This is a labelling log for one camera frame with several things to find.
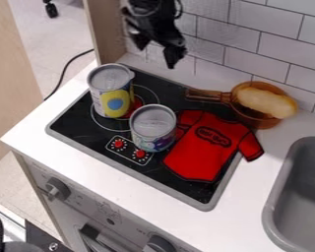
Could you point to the toy bread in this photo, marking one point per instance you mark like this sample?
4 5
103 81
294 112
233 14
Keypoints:
267 101

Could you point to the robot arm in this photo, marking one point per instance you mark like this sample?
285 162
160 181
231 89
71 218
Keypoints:
149 3

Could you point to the orange clear pot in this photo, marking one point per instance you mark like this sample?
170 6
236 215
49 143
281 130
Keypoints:
252 116

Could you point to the can with blue purple label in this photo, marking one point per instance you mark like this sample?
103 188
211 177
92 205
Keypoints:
153 129

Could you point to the black chair wheel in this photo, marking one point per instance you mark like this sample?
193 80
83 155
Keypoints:
51 9

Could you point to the toy sink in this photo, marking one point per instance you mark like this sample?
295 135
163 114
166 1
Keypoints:
300 197

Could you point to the can with yellow label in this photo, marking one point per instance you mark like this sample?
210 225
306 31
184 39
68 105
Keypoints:
114 95

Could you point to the toy stove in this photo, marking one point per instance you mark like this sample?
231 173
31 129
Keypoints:
83 128

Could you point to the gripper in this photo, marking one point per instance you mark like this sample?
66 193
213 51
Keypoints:
153 26

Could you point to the red shirt-shaped cloth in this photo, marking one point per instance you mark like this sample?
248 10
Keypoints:
208 147

